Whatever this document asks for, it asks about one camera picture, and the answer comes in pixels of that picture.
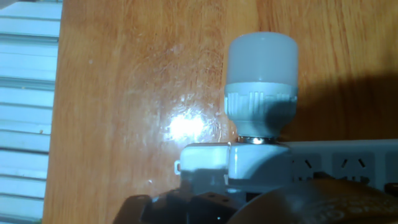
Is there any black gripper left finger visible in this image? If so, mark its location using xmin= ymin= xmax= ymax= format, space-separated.
xmin=113 ymin=188 xmax=250 ymax=224

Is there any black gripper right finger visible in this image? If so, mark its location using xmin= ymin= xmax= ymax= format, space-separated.
xmin=312 ymin=171 xmax=332 ymax=181

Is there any white power strip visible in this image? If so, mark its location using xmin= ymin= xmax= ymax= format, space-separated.
xmin=281 ymin=139 xmax=398 ymax=192

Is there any brown wooden board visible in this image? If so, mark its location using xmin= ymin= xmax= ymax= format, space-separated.
xmin=42 ymin=0 xmax=398 ymax=224

